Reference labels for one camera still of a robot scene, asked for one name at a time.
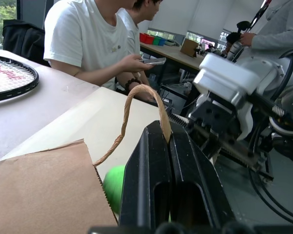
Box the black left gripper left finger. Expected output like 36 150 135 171
118 120 173 229

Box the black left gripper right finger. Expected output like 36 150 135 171
169 123 235 228

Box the black device with round knobs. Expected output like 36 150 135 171
226 20 251 45

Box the silver smartphone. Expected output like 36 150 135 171
139 57 167 66

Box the brown paper bag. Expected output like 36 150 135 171
0 84 173 234

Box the green plush toy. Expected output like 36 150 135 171
102 165 126 215

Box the hand of grey sweater person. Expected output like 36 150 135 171
239 32 257 47

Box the hand of t-shirt person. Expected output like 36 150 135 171
116 54 150 73

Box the brown cardboard box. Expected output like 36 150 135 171
180 39 199 58

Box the wooden workbench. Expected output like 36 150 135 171
139 42 206 72

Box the red plastic bin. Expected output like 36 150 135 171
139 33 155 44

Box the person in grey sweater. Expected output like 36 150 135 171
251 0 293 54

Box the black-haired person in white shirt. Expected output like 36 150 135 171
116 0 164 56

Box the black tennis racket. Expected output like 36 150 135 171
0 54 40 103

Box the person in white t-shirt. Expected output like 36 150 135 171
43 0 135 90

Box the black backpack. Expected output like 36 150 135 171
2 19 51 68

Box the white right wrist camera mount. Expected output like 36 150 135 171
192 53 261 142

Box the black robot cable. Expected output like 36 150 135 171
248 117 293 226

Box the forearm with bead bracelet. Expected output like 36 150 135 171
115 71 152 96

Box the dark bead bracelet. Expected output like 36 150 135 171
125 77 143 91

